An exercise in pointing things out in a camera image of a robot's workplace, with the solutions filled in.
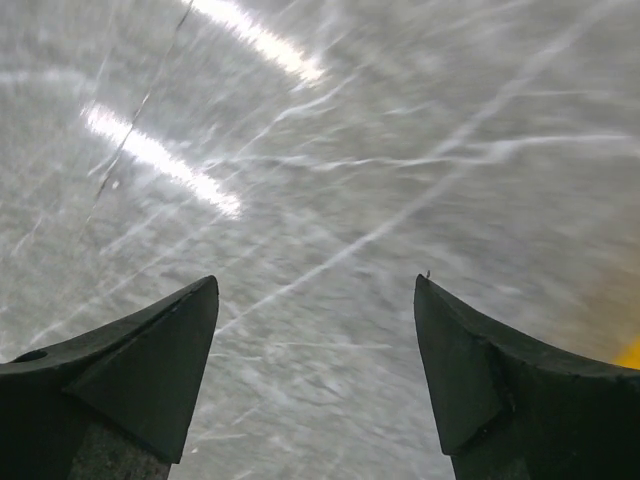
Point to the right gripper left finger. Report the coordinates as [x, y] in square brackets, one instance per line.
[115, 402]

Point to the yellow plastic bin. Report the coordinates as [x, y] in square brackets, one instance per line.
[630, 355]

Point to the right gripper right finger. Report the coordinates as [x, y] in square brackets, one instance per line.
[508, 406]

